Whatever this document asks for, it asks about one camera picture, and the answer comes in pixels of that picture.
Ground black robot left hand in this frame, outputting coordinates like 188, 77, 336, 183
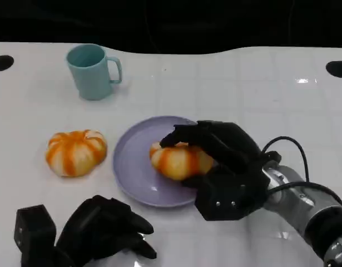
56, 195, 157, 265

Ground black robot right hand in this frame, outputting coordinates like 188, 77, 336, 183
160, 120, 269, 190

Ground orange and white bread roll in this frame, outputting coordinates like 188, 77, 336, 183
149, 141, 216, 181
46, 129, 108, 178

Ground lilac plate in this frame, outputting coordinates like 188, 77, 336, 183
112, 116, 216, 208

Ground pale green mug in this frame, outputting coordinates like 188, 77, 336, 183
66, 43, 123, 101

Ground black looping arm cable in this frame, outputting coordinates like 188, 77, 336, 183
260, 136, 311, 190
266, 181, 342, 207

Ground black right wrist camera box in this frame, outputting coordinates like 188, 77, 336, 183
195, 177, 269, 222

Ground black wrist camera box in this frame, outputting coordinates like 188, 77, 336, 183
195, 177, 269, 222
14, 204, 57, 267

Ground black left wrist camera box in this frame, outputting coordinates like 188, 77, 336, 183
14, 204, 57, 267

